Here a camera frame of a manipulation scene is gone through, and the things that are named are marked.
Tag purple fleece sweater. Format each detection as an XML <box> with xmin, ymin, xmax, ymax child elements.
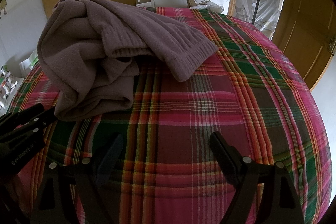
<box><xmin>37</xmin><ymin>0</ymin><xmax>217</xmax><ymax>121</ymax></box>

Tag red green plaid blanket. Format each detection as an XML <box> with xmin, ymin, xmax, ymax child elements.
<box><xmin>13</xmin><ymin>8</ymin><xmax>332</xmax><ymax>223</ymax></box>

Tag wooden door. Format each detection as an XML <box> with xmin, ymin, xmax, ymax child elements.
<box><xmin>271</xmin><ymin>0</ymin><xmax>336</xmax><ymax>90</ymax></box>

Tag white cardboard box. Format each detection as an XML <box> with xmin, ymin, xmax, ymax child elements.
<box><xmin>136</xmin><ymin>0</ymin><xmax>155</xmax><ymax>8</ymax></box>

